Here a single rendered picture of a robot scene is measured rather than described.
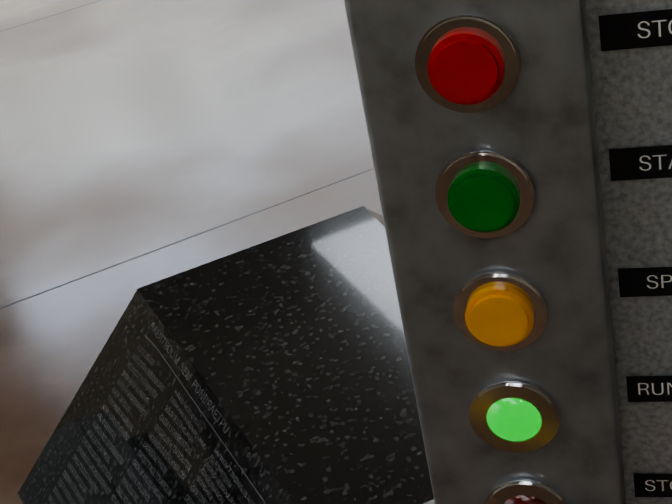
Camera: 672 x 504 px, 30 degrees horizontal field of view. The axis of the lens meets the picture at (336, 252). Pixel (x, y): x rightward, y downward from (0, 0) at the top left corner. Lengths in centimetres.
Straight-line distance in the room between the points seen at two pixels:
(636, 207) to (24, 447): 253
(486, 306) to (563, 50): 10
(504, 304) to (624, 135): 8
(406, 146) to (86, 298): 298
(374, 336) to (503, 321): 100
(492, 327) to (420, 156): 7
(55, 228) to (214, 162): 54
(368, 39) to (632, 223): 12
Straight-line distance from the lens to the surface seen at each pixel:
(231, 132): 416
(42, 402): 306
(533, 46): 43
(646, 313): 50
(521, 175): 45
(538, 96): 44
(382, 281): 157
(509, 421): 51
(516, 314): 47
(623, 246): 49
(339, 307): 154
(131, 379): 162
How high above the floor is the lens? 164
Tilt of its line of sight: 29 degrees down
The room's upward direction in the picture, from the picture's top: 12 degrees counter-clockwise
